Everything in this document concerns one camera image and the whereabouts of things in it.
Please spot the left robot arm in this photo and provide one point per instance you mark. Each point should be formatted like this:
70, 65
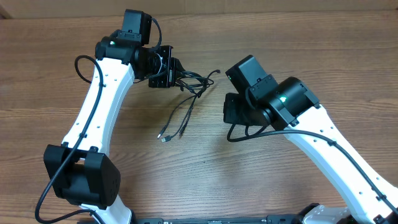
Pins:
80, 169

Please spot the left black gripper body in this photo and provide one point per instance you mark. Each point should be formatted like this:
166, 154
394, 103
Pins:
166, 75

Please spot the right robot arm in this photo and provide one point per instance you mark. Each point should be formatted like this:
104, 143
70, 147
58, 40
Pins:
290, 108

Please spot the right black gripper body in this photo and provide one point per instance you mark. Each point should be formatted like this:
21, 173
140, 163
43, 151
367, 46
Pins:
238, 112

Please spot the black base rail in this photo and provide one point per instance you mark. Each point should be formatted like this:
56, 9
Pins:
217, 220

